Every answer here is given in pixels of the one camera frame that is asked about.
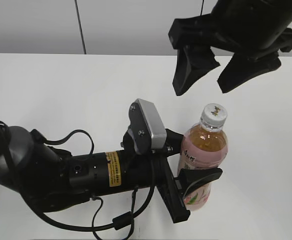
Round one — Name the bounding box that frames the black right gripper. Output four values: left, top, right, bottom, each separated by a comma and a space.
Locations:
168, 14, 292, 96

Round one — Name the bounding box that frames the white bottle cap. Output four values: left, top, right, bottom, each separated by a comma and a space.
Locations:
201, 103, 228, 127

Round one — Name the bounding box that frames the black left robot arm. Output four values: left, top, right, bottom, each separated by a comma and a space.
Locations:
0, 111, 222, 232

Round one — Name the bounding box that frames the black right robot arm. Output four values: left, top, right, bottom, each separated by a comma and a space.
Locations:
168, 0, 292, 96

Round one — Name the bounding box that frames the pink oolong tea bottle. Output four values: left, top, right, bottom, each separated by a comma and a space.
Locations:
177, 119, 229, 212

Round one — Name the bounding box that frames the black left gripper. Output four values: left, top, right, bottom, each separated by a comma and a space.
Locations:
120, 128, 223, 223

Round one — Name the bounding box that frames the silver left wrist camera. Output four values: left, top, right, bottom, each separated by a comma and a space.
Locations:
128, 98, 167, 155

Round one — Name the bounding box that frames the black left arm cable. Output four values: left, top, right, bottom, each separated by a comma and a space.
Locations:
30, 128, 155, 239

